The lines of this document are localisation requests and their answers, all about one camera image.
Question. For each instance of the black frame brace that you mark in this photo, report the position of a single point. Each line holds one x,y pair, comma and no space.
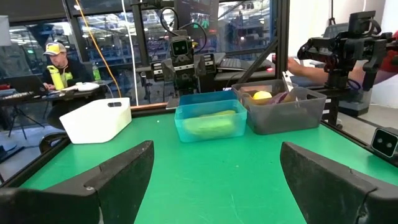
258,60

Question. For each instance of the black table frame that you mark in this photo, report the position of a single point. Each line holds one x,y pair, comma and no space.
149,112

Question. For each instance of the black chair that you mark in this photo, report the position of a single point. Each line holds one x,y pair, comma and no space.
49,140

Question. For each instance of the black side desk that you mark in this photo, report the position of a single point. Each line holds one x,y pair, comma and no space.
245,74

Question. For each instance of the teal translucent plastic basket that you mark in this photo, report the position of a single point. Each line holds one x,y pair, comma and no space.
183,132

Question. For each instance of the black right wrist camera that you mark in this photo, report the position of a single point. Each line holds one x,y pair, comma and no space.
180,47

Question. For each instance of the black laptop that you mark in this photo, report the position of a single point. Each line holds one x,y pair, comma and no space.
25,84

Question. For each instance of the grey translucent plastic basket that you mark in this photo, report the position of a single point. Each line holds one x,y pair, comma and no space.
280,118

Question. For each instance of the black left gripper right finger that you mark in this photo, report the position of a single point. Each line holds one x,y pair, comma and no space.
335,199

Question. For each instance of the white device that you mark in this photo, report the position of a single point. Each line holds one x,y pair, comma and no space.
85,86

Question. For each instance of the yellow lemon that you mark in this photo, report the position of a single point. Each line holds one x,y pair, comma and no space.
262,95

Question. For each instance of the purple sweet potato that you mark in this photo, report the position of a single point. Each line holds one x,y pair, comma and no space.
278,98

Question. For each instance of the white plastic basket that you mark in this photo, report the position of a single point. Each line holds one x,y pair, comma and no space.
93,124

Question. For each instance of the black keyboard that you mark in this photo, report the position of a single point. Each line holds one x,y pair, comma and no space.
231,63

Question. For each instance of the black table-level camera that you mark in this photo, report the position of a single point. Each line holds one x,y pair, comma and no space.
384,143

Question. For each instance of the metal corner bracket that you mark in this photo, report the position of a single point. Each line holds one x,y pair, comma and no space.
172,104

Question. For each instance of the green bottle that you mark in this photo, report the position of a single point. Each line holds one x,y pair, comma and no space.
96,74

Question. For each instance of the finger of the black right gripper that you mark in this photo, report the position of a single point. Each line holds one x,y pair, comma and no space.
200,66
168,70

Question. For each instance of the black frame upright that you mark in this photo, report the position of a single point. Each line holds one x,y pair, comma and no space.
282,37

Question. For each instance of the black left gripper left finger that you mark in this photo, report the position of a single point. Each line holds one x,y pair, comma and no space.
71,205

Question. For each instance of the person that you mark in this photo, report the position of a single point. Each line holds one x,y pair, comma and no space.
311,74
66,67

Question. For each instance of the white metal bracket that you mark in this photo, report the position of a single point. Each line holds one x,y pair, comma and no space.
287,81

